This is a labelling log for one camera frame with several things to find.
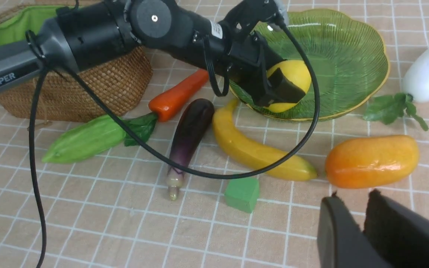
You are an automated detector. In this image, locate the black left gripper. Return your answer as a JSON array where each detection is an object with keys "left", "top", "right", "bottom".
[{"left": 220, "top": 0, "right": 306, "bottom": 107}]

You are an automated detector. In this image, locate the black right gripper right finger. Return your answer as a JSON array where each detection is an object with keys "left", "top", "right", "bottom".
[{"left": 363, "top": 190, "right": 429, "bottom": 268}]

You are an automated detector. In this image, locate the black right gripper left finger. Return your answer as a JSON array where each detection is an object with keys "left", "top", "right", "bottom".
[{"left": 317, "top": 192, "right": 392, "bottom": 268}]

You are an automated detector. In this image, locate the yellow plastic lemon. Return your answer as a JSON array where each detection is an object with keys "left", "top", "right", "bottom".
[{"left": 267, "top": 60, "right": 311, "bottom": 113}]

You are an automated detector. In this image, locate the yellow plastic banana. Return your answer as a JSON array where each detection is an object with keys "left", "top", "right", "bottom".
[{"left": 212, "top": 99, "right": 317, "bottom": 181}]

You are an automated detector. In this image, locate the orange plastic mango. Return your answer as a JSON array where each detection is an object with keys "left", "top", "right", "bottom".
[{"left": 324, "top": 135, "right": 419, "bottom": 189}]

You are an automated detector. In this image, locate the purple plastic eggplant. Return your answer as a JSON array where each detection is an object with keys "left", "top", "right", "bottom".
[{"left": 165, "top": 99, "right": 215, "bottom": 201}]

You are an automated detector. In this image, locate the orange plastic carrot with leaves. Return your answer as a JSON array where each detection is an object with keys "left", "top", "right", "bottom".
[{"left": 124, "top": 69, "right": 209, "bottom": 142}]

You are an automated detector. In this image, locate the white plastic radish with leaves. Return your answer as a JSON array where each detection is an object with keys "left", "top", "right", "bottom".
[{"left": 362, "top": 48, "right": 429, "bottom": 131}]

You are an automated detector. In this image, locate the green plastic bitter gourd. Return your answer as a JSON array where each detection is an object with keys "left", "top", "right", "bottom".
[{"left": 41, "top": 114, "right": 125, "bottom": 163}]

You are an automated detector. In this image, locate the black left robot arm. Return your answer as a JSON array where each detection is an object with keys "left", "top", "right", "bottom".
[{"left": 0, "top": 0, "right": 305, "bottom": 107}]

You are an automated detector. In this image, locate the green glass leaf plate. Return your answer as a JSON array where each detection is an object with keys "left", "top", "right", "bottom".
[{"left": 229, "top": 8, "right": 391, "bottom": 122}]

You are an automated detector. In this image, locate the green foam cube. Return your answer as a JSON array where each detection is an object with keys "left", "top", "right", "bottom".
[{"left": 224, "top": 178, "right": 260, "bottom": 214}]

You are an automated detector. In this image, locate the checkered beige tablecloth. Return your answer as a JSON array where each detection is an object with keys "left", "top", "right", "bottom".
[{"left": 0, "top": 0, "right": 429, "bottom": 268}]

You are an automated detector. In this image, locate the woven wicker basket green lining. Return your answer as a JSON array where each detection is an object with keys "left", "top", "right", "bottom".
[{"left": 0, "top": 0, "right": 153, "bottom": 122}]

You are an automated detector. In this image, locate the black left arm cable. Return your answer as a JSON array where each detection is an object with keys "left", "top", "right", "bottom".
[{"left": 26, "top": 17, "right": 321, "bottom": 268}]

